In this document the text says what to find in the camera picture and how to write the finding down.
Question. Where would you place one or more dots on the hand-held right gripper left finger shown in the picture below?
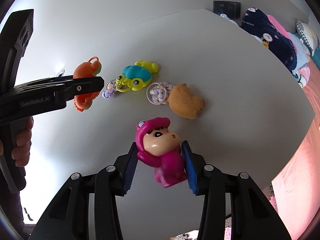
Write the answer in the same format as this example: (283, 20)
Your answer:
(130, 170)

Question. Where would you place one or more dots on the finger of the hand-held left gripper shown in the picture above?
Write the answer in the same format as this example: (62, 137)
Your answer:
(45, 81)
(87, 86)

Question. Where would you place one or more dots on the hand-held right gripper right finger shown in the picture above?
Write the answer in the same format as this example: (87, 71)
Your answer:
(190, 170)

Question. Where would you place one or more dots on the orange plastic toy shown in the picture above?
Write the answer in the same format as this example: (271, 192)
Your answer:
(86, 70)

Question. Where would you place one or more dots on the pink cartoon figure toy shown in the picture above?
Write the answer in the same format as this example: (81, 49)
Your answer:
(170, 170)

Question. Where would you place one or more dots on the person's left forearm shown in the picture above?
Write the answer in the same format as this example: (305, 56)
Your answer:
(10, 210)

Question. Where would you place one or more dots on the person's left hand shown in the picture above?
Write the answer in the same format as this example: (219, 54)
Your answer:
(22, 142)

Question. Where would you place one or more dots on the blue and yellow frog toy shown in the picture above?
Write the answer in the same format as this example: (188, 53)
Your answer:
(135, 73)

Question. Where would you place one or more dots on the brown bear plush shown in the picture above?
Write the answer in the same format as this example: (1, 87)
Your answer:
(185, 102)

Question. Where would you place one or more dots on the pink bed sheet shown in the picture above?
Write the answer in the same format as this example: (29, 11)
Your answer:
(295, 180)

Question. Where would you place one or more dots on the white cartoon blanket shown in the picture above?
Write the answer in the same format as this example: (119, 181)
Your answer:
(301, 76)

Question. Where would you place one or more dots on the pale blue cloth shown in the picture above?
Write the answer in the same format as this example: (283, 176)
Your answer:
(225, 16)

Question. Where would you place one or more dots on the navy printed blanket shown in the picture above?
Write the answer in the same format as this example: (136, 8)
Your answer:
(265, 30)

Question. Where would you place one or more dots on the light blue blanket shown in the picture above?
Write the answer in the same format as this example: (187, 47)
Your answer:
(301, 52)

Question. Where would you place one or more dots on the pink blanket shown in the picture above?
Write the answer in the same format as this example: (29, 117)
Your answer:
(277, 26)

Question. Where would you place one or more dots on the checkered pillow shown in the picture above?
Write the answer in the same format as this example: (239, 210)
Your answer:
(306, 31)

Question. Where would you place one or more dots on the black wall outlet panel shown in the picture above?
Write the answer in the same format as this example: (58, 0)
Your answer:
(227, 8)

